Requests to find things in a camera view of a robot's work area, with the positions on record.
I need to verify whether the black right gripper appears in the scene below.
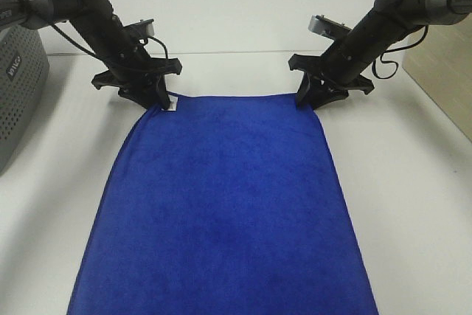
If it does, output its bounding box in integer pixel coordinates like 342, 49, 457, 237
288, 10, 397, 110

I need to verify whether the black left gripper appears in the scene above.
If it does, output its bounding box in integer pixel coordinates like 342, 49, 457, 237
91, 15, 182, 111

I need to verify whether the blue microfibre towel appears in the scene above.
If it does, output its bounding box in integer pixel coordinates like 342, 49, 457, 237
67, 94, 378, 314

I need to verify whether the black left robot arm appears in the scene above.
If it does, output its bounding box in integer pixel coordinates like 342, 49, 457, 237
1, 0, 182, 110

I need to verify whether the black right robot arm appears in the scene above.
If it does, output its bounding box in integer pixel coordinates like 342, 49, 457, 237
288, 0, 471, 109

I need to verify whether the white towel label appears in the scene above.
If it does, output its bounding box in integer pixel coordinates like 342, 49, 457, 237
165, 96, 178, 111

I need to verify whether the grey perforated plastic basket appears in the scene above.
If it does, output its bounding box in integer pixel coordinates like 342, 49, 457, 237
0, 0, 51, 177

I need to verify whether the beige fabric storage box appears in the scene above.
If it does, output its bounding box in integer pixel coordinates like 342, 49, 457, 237
403, 18, 471, 138

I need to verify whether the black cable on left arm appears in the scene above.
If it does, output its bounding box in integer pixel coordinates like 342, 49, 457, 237
0, 0, 170, 61

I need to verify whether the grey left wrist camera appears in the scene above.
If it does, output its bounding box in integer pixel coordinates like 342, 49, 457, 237
125, 19, 155, 41

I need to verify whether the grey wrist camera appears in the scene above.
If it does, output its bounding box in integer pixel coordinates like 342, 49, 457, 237
125, 19, 155, 41
308, 15, 351, 41

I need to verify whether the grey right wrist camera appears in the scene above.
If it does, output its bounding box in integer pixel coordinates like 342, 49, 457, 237
308, 15, 351, 41

